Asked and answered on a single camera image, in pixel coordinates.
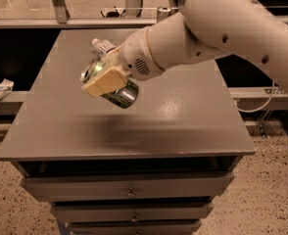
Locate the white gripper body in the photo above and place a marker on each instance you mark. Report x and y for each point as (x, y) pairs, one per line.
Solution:
(136, 57)

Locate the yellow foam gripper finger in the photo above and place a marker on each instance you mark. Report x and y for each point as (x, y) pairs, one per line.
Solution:
(105, 80)
(111, 57)

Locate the green soda can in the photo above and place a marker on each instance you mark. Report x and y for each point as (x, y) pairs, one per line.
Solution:
(123, 98)

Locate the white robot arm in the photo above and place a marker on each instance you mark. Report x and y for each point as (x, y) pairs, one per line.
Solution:
(204, 30)

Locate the silver blue energy drink can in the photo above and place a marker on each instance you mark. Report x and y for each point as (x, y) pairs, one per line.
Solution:
(165, 12)

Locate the clear plastic water bottle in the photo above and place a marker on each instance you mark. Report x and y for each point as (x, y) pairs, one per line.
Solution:
(103, 47)

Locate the grey metal railing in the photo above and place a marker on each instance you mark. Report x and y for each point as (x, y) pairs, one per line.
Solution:
(81, 13)

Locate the grey drawer cabinet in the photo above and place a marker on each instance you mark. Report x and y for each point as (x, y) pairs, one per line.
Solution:
(184, 121)

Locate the top grey drawer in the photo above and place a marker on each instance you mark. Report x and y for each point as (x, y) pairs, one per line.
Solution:
(122, 187)

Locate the grey drawer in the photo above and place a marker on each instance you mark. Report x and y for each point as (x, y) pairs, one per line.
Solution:
(133, 212)
(122, 187)
(148, 227)

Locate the middle grey drawer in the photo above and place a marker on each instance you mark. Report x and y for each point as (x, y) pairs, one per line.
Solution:
(133, 212)

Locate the bottom grey drawer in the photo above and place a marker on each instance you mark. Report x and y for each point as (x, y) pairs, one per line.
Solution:
(148, 227)

